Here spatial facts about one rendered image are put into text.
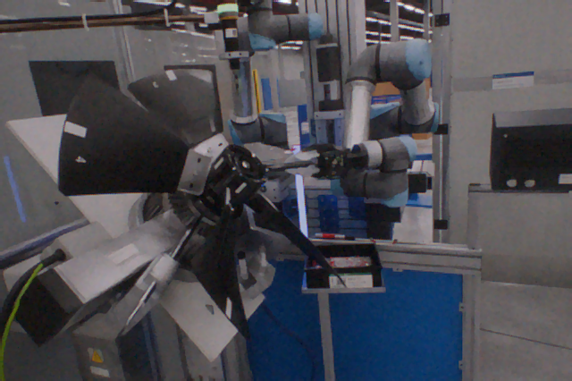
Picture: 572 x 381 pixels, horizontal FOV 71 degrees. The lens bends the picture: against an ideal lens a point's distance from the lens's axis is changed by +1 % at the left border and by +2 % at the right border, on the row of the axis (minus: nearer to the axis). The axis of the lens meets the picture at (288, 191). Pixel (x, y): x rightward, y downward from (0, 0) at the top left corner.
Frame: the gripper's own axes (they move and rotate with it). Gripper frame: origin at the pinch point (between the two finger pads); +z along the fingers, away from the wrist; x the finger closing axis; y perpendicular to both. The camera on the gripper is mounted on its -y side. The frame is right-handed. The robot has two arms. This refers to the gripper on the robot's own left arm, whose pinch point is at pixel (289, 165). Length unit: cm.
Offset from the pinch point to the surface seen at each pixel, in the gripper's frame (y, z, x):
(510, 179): 17, -56, 8
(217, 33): 1.8, 14.7, -33.5
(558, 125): 23, -62, -7
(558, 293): -59, -177, 126
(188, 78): -11.0, 22.2, -23.6
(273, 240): 4.7, 7.2, 18.9
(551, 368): -11, -120, 120
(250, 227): 7.7, 13.2, 12.5
